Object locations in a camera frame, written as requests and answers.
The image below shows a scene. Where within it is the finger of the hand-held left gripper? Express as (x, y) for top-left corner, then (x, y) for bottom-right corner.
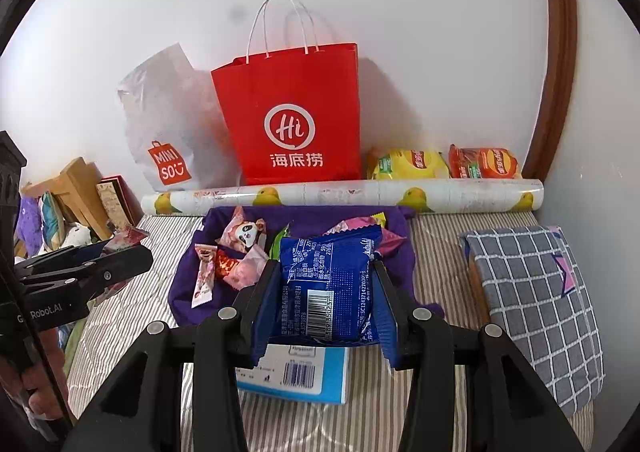
(75, 246), (154, 303)
(15, 240), (114, 283)

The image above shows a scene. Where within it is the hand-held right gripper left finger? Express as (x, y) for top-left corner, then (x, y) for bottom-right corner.
(60, 259), (283, 452)

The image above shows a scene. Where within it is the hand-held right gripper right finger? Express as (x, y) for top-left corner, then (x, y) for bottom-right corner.
(372, 260), (583, 452)

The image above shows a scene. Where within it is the pink packet with white print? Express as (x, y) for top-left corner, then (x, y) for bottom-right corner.
(90, 225), (151, 306)

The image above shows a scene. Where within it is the red snack packet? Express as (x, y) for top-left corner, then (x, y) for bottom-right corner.
(214, 252), (242, 283)

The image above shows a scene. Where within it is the dark blue snack packet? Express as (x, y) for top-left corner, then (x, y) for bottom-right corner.
(276, 224), (384, 349)

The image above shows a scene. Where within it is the purple and pink snack packet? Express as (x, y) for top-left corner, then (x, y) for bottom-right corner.
(324, 214), (407, 259)

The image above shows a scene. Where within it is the purple cloth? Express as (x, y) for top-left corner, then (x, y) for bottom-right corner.
(167, 204), (446, 329)

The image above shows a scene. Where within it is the long pink strawberry packet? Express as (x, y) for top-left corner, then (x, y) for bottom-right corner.
(192, 242), (217, 309)

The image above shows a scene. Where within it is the panda face snack packet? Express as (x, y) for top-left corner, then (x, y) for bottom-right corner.
(219, 206), (269, 253)

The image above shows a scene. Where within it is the person's left hand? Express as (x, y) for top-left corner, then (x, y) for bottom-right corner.
(20, 329), (69, 419)

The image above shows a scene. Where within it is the white flower print plush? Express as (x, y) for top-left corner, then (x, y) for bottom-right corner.
(59, 223), (94, 249)

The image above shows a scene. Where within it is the colourful patterned pillow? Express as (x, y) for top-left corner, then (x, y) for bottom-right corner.
(37, 191), (66, 251)

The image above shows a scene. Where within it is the patterned gift box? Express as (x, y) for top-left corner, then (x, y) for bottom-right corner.
(95, 175), (144, 231)

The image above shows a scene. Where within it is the blue tissue pack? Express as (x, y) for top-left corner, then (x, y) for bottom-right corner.
(234, 344), (350, 406)

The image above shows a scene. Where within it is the striped bed mattress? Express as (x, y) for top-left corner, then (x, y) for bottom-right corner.
(65, 212), (597, 452)

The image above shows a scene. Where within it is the duck print rolled mat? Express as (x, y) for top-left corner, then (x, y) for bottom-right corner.
(139, 178), (545, 215)

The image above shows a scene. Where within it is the yellow chip bag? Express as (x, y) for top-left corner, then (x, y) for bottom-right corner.
(367, 147), (451, 182)

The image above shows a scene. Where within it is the grey checked folded sheet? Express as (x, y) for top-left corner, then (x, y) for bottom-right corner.
(459, 225), (606, 419)

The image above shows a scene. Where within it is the white plastic shopping bag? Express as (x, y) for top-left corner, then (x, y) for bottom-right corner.
(117, 44), (246, 193)

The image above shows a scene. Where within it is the orange chip bag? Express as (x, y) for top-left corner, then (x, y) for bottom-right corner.
(447, 145), (524, 181)

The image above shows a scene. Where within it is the red paper carrier bag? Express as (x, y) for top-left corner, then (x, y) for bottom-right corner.
(210, 0), (362, 187)

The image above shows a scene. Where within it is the brown wooden door frame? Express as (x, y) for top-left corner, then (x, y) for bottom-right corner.
(520, 0), (576, 179)

